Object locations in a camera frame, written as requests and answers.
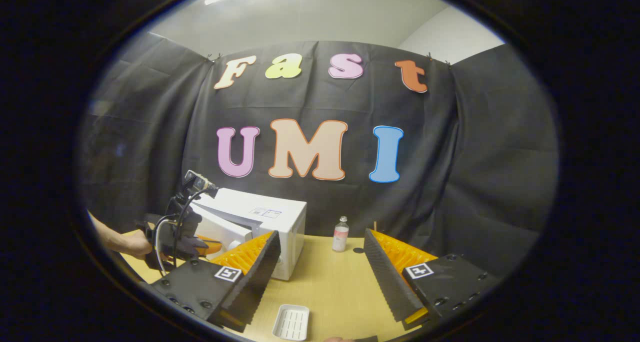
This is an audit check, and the white ribbed plastic tray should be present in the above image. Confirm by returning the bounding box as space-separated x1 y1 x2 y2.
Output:
272 304 310 342

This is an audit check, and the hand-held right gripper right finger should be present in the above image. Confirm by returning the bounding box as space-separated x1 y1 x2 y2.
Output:
363 228 501 332

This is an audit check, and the small clear plastic bottle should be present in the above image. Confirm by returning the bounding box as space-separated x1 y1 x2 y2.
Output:
332 216 350 253

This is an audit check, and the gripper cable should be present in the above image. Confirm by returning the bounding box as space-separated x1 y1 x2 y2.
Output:
154 190 203 275

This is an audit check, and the white microwave oven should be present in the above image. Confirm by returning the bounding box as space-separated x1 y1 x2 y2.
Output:
190 188 308 282

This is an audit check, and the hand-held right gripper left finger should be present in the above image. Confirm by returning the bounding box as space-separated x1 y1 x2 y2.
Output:
150 230 282 334

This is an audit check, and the black backdrop cloth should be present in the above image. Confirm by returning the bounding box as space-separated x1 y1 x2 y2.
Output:
77 32 561 278

